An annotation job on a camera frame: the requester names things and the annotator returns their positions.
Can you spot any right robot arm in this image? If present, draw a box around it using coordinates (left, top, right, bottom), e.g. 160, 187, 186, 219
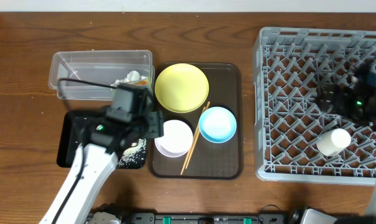
290, 63, 376, 223

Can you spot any small white green cup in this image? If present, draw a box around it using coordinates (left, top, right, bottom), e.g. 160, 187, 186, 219
316, 128, 351, 156

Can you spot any white rice bowl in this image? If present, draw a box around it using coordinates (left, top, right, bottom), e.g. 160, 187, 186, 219
154, 119, 193, 158

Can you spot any yellow plate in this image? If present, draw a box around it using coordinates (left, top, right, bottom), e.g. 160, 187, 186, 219
155, 63, 209, 113

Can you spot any light blue bowl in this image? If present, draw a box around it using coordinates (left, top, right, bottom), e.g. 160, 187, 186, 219
199, 106, 237, 144

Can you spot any black waste tray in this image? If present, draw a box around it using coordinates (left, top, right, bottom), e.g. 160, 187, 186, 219
56, 109, 148, 170

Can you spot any clear plastic bin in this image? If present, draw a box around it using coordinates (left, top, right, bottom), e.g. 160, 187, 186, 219
48, 50, 155, 101

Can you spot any white napkin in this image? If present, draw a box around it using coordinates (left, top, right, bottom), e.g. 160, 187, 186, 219
112, 70, 140, 86

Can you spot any colourful snack wrapper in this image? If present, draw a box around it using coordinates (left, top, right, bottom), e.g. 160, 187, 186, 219
131, 77, 153, 93

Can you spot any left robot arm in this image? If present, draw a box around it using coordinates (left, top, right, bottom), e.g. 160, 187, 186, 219
41, 83, 163, 223

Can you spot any rice pile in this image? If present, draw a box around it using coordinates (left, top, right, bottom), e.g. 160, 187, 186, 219
117, 139, 147, 169

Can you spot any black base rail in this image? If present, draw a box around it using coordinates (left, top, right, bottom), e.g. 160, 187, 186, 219
88, 203, 300, 224

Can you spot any brown serving tray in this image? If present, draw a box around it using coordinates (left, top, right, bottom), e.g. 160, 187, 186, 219
147, 62, 243, 180

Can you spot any grey dishwasher rack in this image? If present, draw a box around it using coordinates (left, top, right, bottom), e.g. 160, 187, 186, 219
253, 27, 376, 185

